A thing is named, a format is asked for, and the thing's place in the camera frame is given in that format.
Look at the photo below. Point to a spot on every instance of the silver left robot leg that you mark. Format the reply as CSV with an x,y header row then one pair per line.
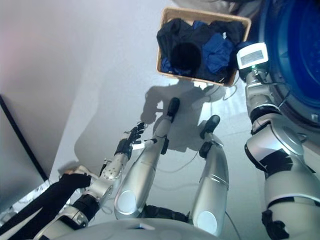
x,y
140,175

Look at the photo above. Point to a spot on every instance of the black garment pile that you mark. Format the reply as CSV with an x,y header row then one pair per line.
x,y
185,57

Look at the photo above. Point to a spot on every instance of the wicker laundry basket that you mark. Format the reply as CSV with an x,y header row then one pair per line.
x,y
165,15

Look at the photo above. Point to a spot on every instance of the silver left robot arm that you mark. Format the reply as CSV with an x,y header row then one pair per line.
x,y
110,171

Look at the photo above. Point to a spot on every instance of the small blue cloth piece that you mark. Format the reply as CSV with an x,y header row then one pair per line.
x,y
165,65

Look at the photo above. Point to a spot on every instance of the person's black sleeved forearm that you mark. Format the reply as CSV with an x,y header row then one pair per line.
x,y
50,195

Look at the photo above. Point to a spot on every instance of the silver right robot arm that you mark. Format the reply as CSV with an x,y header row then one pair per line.
x,y
275,140

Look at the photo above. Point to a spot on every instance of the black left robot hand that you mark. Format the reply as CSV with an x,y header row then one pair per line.
x,y
123,147

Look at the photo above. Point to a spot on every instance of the silver robot leg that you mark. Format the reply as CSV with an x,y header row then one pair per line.
x,y
215,170
140,175

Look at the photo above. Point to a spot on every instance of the silver right robot leg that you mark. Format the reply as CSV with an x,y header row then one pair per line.
x,y
215,170

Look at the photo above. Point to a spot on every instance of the grey fabric heap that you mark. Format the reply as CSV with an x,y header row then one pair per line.
x,y
212,5

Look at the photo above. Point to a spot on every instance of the right robot hand white back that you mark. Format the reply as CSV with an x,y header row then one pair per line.
x,y
252,56

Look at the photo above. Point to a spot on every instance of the dark grey panel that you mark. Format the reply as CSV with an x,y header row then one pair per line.
x,y
20,160

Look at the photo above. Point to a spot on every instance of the blue garment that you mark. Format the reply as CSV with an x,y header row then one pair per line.
x,y
217,52

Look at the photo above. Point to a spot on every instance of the grey robot torso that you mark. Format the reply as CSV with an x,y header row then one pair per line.
x,y
150,232

